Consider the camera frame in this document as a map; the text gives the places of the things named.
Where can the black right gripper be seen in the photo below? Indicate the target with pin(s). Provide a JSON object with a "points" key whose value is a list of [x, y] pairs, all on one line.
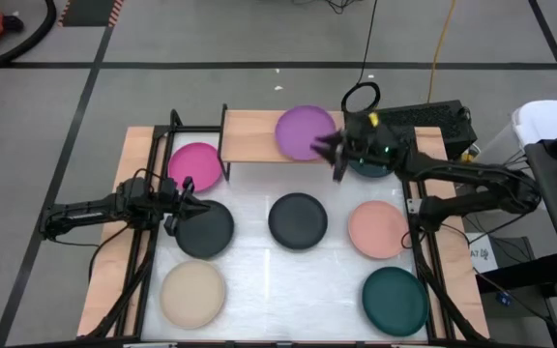
{"points": [[368, 142]]}

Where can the dark grey plate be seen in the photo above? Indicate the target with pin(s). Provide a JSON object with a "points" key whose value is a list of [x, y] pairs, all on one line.
{"points": [[298, 221], [208, 237]]}

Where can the salmon pink plate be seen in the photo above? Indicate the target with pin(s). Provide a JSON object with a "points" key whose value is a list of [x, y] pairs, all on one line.
{"points": [[377, 229]]}

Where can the small blue object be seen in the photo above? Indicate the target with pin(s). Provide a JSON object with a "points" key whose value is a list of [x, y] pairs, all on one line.
{"points": [[504, 299]]}

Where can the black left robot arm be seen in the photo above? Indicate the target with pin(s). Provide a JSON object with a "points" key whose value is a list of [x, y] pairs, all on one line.
{"points": [[80, 212]]}

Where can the white glossy table sheet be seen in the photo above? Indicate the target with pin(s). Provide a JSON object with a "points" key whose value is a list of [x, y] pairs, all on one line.
{"points": [[259, 299]]}

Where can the wooden shelf with black legs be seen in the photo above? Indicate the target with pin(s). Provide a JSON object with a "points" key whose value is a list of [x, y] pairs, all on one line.
{"points": [[249, 135]]}

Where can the dark mat with striped edges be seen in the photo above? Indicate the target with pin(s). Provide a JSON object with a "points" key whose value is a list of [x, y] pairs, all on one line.
{"points": [[87, 12]]}

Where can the yellow tag on gripper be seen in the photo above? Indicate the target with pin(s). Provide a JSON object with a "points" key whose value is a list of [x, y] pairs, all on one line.
{"points": [[373, 119]]}

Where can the purple plate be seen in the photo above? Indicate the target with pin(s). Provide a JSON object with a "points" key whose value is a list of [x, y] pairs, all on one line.
{"points": [[298, 125]]}

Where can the beige plate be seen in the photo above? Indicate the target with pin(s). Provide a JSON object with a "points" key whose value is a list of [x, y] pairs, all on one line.
{"points": [[192, 295]]}

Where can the magenta plate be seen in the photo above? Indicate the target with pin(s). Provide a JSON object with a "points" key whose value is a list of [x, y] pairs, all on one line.
{"points": [[194, 164]]}

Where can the yellow plug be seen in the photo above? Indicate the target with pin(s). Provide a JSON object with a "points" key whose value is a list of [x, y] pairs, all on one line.
{"points": [[466, 156]]}

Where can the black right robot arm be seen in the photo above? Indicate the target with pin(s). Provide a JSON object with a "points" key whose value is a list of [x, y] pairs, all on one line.
{"points": [[452, 169]]}

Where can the dark teal plate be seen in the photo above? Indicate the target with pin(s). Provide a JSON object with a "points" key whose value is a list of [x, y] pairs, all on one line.
{"points": [[370, 172]]}

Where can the dark green plate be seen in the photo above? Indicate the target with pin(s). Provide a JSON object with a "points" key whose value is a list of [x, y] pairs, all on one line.
{"points": [[394, 302]]}

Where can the black metal table frame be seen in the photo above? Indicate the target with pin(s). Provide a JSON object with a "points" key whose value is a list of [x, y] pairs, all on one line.
{"points": [[186, 128]]}

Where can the white rounded bin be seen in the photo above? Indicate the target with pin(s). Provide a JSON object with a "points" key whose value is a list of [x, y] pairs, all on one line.
{"points": [[544, 121]]}

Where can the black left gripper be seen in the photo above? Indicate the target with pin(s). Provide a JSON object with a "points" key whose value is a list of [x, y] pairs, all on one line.
{"points": [[172, 203]]}

